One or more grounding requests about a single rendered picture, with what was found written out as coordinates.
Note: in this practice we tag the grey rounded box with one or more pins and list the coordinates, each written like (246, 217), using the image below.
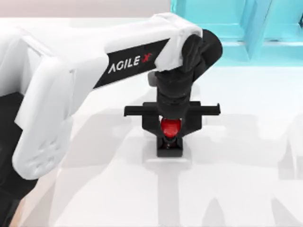
(152, 80)

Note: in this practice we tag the small red object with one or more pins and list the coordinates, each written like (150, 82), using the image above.
(170, 127)

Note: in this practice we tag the light blue rack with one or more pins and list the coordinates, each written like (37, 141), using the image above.
(236, 21)

